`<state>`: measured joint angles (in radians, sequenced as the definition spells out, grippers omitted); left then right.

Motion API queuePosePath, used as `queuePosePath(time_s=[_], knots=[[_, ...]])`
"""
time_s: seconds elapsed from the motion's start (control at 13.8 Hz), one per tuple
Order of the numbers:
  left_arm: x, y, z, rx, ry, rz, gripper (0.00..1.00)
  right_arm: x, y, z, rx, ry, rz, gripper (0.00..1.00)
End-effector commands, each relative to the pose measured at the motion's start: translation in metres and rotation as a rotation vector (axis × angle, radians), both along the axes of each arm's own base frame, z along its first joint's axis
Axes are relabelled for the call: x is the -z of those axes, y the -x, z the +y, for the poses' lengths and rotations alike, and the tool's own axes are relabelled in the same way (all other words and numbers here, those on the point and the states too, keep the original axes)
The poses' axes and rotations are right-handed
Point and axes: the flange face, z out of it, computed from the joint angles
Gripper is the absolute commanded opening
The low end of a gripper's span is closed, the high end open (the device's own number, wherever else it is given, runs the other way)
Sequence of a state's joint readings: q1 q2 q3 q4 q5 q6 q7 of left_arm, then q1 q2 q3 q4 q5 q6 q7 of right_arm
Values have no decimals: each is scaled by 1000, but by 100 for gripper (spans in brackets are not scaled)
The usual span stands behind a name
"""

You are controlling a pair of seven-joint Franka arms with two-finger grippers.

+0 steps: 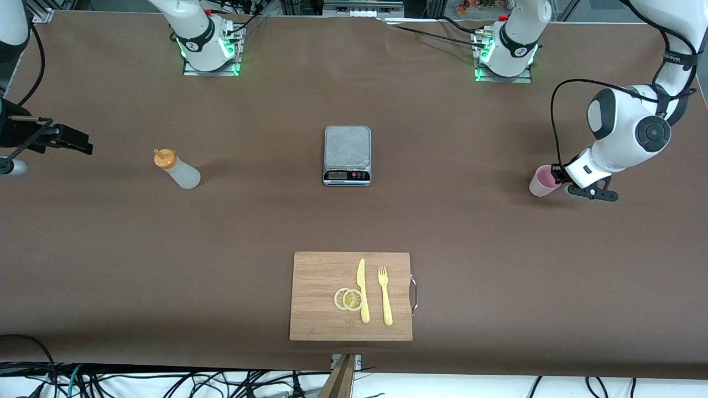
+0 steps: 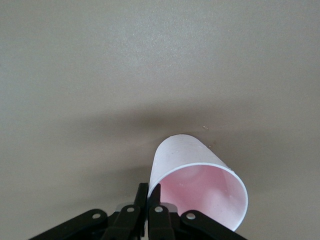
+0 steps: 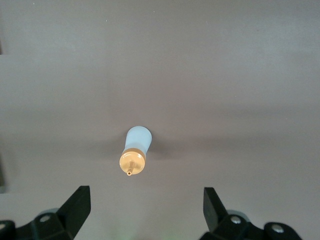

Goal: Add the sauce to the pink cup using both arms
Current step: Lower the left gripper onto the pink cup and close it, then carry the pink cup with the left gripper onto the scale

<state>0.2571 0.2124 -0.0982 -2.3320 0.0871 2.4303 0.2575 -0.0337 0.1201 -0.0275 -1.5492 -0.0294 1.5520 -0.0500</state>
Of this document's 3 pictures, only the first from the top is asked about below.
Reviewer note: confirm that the bamboo cutting board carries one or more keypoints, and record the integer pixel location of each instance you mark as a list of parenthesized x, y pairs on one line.
[(315, 287)]

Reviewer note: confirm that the pink plastic cup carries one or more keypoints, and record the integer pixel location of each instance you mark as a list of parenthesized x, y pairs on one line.
[(541, 185)]

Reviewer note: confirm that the silver digital kitchen scale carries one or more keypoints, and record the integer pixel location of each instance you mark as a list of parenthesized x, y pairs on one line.
[(347, 146)]

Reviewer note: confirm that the metal bracket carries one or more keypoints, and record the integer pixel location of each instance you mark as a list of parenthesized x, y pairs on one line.
[(358, 360)]

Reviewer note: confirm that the translucent squeeze bottle orange cap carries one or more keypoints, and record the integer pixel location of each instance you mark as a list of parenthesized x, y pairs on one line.
[(185, 176)]

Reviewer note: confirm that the yellow plastic knife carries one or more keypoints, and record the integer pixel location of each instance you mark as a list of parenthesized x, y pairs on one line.
[(362, 279)]

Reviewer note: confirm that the wooden post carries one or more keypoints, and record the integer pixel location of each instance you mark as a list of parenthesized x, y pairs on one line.
[(340, 381)]

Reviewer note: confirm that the lemon slice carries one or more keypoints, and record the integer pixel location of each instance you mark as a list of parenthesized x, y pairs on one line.
[(353, 300), (338, 299)]

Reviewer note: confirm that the white power strip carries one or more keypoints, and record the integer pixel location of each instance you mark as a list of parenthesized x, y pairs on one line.
[(362, 12)]

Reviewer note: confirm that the yellow plastic fork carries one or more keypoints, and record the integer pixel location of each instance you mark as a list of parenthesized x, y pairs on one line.
[(386, 301)]

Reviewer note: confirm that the aluminium frame profile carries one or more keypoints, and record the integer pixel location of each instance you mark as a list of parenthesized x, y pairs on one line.
[(41, 14)]

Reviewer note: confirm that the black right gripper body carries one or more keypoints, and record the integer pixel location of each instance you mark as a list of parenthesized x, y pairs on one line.
[(12, 131)]

